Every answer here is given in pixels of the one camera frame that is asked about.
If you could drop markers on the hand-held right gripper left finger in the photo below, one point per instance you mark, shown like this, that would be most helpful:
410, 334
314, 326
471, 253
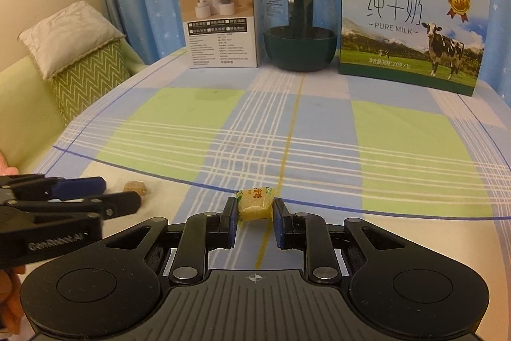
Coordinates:
230, 227

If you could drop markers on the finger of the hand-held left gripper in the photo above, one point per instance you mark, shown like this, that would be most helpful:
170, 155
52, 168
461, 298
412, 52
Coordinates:
119, 203
78, 187

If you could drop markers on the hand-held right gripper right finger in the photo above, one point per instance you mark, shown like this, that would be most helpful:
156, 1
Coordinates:
279, 227

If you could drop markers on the brown candy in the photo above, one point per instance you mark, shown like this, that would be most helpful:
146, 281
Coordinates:
135, 187

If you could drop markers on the yellow snack packet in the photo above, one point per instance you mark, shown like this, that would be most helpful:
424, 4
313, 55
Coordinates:
255, 206

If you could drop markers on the person's left hand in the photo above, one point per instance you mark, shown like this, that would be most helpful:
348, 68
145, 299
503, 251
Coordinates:
10, 301

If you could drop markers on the pink object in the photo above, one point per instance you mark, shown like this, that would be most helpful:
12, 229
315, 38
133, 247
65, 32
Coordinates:
7, 165

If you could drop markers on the light green sofa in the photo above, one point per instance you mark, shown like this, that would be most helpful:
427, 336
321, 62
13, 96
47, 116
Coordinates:
24, 113

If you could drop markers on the plaid tablecloth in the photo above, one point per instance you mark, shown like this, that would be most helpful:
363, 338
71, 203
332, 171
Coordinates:
279, 133

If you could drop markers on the green zigzag pillow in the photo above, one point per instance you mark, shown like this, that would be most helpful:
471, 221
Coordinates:
92, 79

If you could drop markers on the white crinkled pillow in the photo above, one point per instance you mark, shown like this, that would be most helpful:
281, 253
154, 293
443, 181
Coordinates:
72, 37

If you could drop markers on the dark green glass humidifier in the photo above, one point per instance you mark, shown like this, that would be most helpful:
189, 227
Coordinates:
301, 45

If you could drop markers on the white humidifier box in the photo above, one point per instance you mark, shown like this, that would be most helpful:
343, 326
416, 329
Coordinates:
217, 25

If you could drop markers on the milk carton box with cow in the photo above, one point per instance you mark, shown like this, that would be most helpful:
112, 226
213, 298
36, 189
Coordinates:
411, 25

